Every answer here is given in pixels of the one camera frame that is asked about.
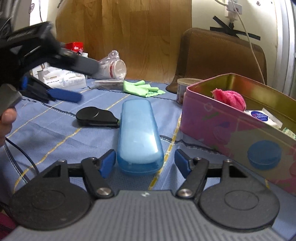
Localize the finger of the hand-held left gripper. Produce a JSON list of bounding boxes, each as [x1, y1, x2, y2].
[[20, 75, 83, 104], [53, 44, 100, 76]]

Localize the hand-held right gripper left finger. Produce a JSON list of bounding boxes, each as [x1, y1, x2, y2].
[[37, 149, 116, 200]]

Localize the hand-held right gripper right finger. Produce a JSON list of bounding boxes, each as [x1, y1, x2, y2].
[[174, 149, 249, 200]]

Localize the blue plastic case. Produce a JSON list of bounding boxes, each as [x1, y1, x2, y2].
[[117, 99, 164, 178]]

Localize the pink tin box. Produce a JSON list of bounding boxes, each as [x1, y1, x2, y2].
[[180, 73, 296, 197]]

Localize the pink crocheted toy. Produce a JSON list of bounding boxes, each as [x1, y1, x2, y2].
[[211, 88, 247, 111]]

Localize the white tissue pack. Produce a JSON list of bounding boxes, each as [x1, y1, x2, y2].
[[244, 108, 284, 130]]

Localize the green patterned tissue pack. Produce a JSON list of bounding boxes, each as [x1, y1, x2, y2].
[[281, 126, 296, 141]]

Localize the person's left hand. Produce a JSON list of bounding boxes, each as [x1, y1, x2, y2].
[[0, 108, 18, 147]]

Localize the white wet wipes pack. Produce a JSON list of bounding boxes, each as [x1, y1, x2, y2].
[[32, 67, 86, 90]]

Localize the red box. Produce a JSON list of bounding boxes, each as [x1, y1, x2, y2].
[[65, 42, 84, 55]]

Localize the bagged paper cups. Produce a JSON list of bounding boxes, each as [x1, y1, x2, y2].
[[97, 50, 127, 80]]

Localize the black flat case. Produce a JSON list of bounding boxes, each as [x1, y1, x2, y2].
[[76, 107, 120, 127]]

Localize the green cloth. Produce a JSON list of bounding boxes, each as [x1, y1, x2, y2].
[[122, 80, 166, 98]]

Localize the wood-pattern board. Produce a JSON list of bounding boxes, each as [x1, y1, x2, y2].
[[55, 0, 192, 84]]

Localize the round snack can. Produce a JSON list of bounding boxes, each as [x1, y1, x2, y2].
[[177, 78, 204, 106]]

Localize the magenta cloth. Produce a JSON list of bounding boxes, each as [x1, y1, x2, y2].
[[0, 212, 15, 235]]

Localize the black tape cross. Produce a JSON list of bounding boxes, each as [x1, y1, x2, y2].
[[210, 16, 261, 41]]

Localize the white charger plug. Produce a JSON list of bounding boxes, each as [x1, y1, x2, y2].
[[225, 0, 243, 22]]

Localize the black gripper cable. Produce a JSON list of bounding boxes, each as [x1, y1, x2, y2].
[[5, 137, 41, 175]]

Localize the white charging cable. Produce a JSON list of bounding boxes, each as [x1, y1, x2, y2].
[[215, 0, 266, 84]]

